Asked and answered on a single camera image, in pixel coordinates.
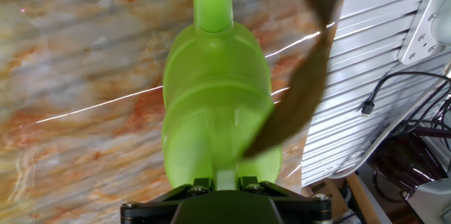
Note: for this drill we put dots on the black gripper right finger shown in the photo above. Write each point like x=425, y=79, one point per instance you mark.
x=296, y=203

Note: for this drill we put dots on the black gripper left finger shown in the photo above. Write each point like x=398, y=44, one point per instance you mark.
x=165, y=203

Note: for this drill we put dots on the green plastic watering can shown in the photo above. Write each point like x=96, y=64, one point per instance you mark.
x=218, y=111

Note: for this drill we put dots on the green plant in terracotta pot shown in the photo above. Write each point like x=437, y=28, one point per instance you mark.
x=303, y=86

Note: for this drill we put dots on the dark red transparent watering can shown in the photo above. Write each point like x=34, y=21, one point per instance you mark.
x=405, y=160

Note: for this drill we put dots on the orange marble pattern mat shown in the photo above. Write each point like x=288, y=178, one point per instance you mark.
x=88, y=76

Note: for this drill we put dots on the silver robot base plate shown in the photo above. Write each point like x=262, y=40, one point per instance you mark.
x=419, y=30

